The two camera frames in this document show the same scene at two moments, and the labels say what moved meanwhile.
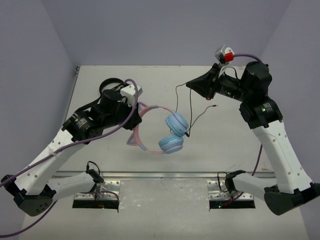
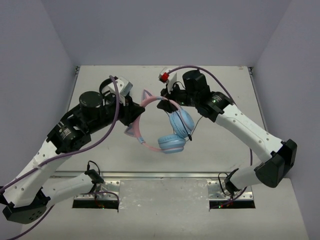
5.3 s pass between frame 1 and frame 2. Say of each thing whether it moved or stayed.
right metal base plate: stayed
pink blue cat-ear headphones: moved
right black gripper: moved
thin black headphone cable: moved
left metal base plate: stayed
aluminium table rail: stayed
